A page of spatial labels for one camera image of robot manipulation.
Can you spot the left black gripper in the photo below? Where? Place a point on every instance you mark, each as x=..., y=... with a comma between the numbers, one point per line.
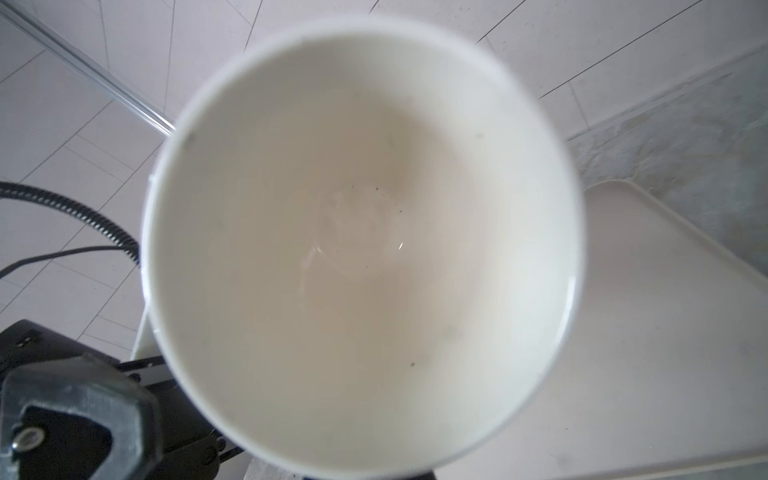
x=85, y=418

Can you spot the grey mug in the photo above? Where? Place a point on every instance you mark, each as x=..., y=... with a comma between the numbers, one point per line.
x=363, y=248

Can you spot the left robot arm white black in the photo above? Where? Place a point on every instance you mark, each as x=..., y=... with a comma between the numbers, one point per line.
x=28, y=342

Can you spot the beige rectangular tray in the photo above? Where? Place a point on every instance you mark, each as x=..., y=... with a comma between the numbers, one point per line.
x=665, y=368

